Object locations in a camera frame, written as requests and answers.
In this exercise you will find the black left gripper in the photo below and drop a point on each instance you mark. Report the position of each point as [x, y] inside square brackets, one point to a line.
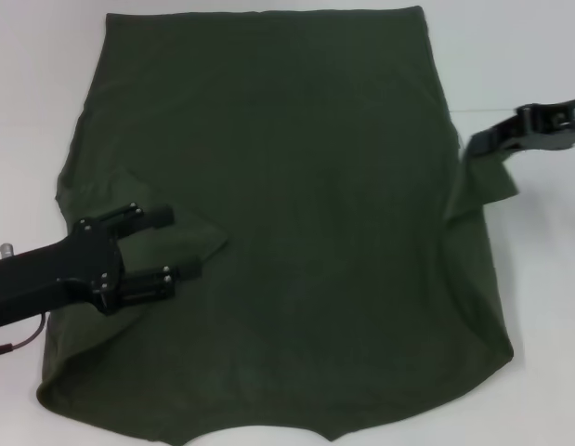
[50, 274]

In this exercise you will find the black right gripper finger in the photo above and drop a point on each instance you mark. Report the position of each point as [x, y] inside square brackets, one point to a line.
[489, 139]
[547, 114]

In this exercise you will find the dark green shirt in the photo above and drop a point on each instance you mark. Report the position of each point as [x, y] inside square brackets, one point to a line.
[291, 186]

